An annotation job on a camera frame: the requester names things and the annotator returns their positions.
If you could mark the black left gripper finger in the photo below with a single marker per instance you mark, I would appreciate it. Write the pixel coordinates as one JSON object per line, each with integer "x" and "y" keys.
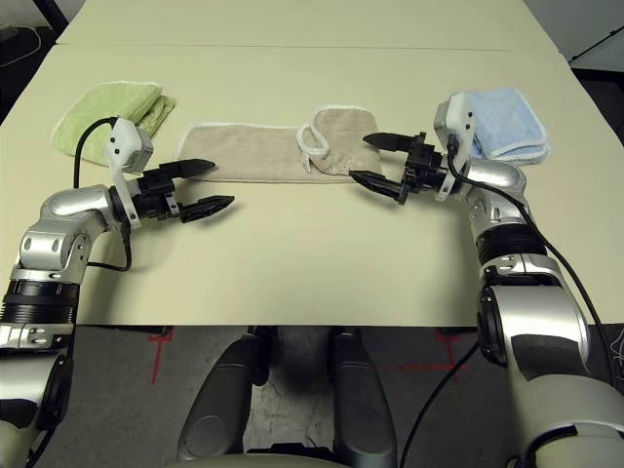
{"x": 190, "y": 168}
{"x": 207, "y": 209}

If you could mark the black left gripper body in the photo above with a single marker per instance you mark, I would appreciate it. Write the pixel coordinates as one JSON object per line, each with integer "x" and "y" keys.
{"x": 153, "y": 197}

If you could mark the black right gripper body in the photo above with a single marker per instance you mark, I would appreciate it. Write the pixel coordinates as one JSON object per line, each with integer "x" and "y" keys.
{"x": 424, "y": 166}

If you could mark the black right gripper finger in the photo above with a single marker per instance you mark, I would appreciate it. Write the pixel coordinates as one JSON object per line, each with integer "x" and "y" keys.
{"x": 390, "y": 141}
{"x": 380, "y": 185}

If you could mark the beige towel with white trim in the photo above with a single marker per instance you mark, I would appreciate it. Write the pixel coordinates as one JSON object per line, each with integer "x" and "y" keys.
{"x": 244, "y": 151}

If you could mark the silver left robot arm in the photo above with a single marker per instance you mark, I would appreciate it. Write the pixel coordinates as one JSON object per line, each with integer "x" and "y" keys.
{"x": 73, "y": 205}

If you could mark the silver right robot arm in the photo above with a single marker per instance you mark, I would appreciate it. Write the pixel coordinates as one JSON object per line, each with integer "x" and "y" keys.
{"x": 492, "y": 175}

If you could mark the blue folded towel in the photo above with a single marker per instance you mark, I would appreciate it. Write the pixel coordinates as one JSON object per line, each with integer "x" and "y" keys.
{"x": 507, "y": 117}

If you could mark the green folded towel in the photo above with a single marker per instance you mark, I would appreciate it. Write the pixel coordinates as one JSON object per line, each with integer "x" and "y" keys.
{"x": 112, "y": 107}

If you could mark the black table base bar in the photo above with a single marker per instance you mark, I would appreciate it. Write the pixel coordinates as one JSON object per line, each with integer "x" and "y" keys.
{"x": 161, "y": 331}

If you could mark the grey robot left leg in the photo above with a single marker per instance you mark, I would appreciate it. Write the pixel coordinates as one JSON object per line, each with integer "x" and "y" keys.
{"x": 219, "y": 409}

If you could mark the grey robot leg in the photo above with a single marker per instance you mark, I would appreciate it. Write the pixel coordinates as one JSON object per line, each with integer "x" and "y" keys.
{"x": 219, "y": 409}
{"x": 363, "y": 404}

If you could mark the grey robot right leg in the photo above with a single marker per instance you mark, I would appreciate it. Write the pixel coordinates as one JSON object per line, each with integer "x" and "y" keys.
{"x": 363, "y": 404}

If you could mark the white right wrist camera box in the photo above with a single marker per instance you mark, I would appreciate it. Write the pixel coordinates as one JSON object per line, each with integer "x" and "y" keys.
{"x": 456, "y": 122}

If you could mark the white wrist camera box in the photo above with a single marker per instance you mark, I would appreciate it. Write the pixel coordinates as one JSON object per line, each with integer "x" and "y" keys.
{"x": 456, "y": 122}
{"x": 122, "y": 141}

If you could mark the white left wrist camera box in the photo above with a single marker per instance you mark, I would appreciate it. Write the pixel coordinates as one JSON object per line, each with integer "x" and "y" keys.
{"x": 122, "y": 141}

